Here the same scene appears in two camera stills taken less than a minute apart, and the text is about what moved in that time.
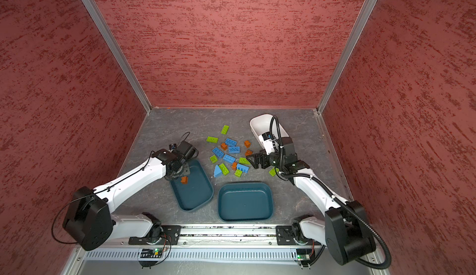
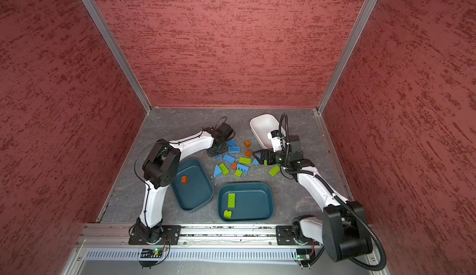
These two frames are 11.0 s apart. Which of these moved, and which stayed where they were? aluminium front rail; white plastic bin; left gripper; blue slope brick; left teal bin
Moved: left gripper
Stayed: aluminium front rail; left teal bin; white plastic bin; blue slope brick
